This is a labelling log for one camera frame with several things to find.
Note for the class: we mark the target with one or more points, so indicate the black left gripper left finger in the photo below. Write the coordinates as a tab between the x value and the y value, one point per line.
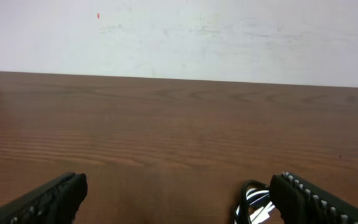
56	201

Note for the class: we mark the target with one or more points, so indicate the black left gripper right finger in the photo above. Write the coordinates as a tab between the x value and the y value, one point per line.
300	201

